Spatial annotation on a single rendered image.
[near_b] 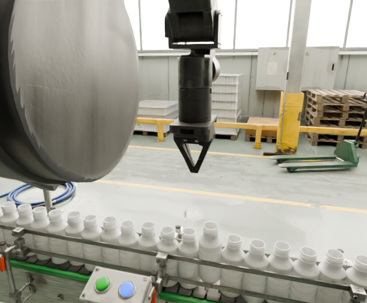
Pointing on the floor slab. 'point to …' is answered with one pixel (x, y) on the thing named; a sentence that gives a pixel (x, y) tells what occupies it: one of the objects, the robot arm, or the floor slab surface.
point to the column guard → (289, 122)
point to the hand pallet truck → (346, 151)
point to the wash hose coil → (36, 202)
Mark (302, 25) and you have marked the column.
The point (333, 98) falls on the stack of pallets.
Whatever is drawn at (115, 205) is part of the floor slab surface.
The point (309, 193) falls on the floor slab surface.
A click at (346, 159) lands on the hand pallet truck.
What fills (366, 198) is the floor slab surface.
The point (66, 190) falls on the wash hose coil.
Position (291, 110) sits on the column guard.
